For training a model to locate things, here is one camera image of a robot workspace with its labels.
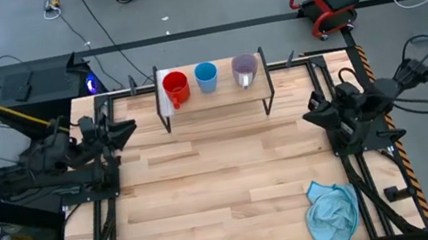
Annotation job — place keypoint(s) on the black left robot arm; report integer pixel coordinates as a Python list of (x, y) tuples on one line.
[(49, 160)]

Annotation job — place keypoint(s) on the black cylindrical clamp knob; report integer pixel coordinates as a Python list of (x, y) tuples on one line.
[(395, 193)]

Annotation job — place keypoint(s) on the light blue cloth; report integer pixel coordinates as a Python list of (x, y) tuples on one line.
[(332, 214)]

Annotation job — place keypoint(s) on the black computer case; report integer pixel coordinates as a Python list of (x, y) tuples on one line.
[(49, 85)]

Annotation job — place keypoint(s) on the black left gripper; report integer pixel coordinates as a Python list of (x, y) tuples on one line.
[(95, 134)]

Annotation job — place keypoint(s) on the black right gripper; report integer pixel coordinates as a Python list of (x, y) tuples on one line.
[(350, 105)]

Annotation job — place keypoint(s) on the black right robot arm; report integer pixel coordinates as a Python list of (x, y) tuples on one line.
[(378, 97)]

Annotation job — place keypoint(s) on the purple translucent plastic cup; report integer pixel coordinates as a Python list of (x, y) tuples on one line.
[(244, 67)]

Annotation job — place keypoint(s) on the black aluminium table frame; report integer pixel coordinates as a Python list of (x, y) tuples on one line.
[(118, 225)]

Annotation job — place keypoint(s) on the orange black hazard tape strip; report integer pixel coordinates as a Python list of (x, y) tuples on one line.
[(407, 165)]

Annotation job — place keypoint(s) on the red plastic mug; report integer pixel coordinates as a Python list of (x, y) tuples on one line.
[(175, 83)]

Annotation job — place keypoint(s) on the blue plastic cup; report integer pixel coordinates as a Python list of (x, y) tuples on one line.
[(206, 77)]

